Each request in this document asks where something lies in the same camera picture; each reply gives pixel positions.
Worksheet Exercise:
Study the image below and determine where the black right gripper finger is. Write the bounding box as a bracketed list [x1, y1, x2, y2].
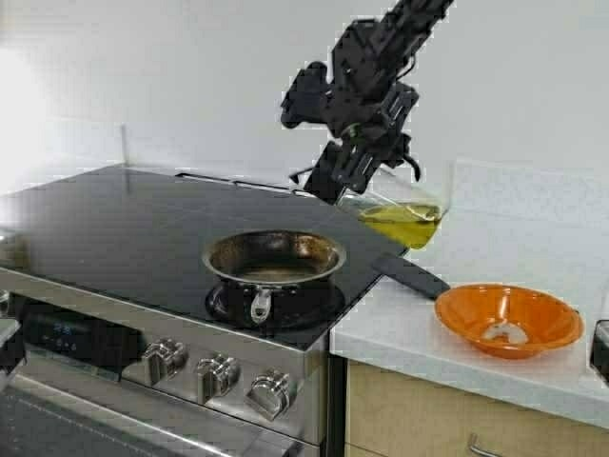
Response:
[304, 142, 344, 205]

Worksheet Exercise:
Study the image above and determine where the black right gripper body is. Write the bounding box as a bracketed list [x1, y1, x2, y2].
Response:
[324, 82, 422, 200]

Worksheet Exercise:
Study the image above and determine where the glass oil beaker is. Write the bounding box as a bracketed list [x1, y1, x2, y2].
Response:
[336, 166, 448, 249]

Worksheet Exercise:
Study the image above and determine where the black spatula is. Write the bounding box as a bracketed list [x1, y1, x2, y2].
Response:
[371, 253, 451, 300]

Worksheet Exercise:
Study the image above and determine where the dark steel frying pan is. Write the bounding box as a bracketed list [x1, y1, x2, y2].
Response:
[202, 229, 347, 329]

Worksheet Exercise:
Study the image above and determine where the orange plastic bowl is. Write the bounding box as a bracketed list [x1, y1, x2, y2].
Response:
[434, 284, 584, 360]

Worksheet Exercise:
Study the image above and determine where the raw shrimp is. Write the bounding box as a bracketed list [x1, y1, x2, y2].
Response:
[482, 322, 529, 345]

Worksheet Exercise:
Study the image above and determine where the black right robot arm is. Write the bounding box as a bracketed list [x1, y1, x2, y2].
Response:
[282, 1, 450, 205]

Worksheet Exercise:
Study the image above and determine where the black glass stove cooktop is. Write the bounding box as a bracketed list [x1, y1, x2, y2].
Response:
[1, 167, 403, 349]

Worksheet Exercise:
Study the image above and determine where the right steel stove knob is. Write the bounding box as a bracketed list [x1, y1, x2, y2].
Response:
[245, 370, 294, 422]

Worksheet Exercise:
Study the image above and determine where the steel stove knob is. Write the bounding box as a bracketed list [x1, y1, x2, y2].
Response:
[142, 338, 188, 387]
[194, 353, 241, 405]
[245, 370, 294, 422]

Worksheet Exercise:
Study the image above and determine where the middle steel stove knob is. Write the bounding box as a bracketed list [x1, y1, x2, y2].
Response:
[194, 353, 241, 405]

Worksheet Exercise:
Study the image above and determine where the left steel stove knob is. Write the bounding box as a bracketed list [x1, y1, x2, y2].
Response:
[142, 338, 188, 387]

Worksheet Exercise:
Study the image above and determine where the wooden cabinet drawer front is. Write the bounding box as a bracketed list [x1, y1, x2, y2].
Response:
[344, 361, 608, 456]

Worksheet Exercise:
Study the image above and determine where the stainless steel oven range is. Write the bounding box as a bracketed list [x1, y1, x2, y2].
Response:
[1, 173, 380, 456]

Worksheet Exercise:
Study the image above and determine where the black device at right edge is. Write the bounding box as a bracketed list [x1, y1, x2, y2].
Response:
[590, 320, 609, 384]

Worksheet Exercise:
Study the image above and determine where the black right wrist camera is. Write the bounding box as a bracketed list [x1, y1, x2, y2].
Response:
[281, 61, 332, 129]

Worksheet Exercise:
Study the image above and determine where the steel drawer handle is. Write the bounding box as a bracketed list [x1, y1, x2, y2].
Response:
[467, 433, 501, 457]

